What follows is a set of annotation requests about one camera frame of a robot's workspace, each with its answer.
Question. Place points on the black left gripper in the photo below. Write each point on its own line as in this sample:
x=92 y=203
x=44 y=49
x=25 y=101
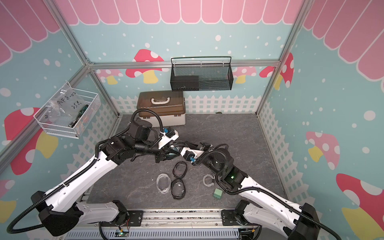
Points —
x=162 y=153

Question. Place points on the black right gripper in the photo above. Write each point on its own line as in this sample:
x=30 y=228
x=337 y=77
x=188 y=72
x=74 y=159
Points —
x=206 y=147

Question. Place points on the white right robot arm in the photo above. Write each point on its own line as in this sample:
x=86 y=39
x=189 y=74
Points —
x=259 y=206

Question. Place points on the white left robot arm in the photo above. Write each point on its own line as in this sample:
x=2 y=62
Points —
x=58 y=210

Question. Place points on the green charger cube lower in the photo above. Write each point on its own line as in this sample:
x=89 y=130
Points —
x=218 y=194

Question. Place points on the brown lid storage box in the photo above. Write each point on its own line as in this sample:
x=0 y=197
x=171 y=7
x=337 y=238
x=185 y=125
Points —
x=169 y=105

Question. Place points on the clear labelled plastic bag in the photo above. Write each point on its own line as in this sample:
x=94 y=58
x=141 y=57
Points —
x=65 y=103

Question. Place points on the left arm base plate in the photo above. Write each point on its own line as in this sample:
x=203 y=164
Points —
x=131 y=218

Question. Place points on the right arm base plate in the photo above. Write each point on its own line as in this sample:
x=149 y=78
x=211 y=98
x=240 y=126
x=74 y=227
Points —
x=235 y=218

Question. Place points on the black wire mesh basket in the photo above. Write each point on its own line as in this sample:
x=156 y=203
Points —
x=201 y=74

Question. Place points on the green handled tool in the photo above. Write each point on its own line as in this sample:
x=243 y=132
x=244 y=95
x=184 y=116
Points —
x=81 y=112

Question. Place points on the white wire wall basket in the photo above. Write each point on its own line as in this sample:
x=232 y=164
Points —
x=60 y=127

